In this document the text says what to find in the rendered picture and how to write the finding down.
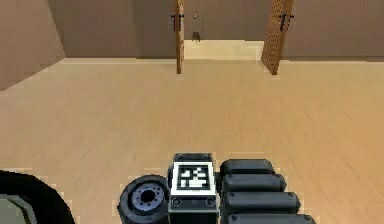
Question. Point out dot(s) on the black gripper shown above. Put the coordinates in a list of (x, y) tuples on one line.
[(144, 198)]

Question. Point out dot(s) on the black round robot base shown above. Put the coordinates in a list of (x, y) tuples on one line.
[(36, 200)]

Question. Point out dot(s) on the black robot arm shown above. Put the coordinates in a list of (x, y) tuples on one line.
[(246, 193)]

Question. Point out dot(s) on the brown wooden room door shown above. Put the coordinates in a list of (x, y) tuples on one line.
[(179, 40), (275, 36)]

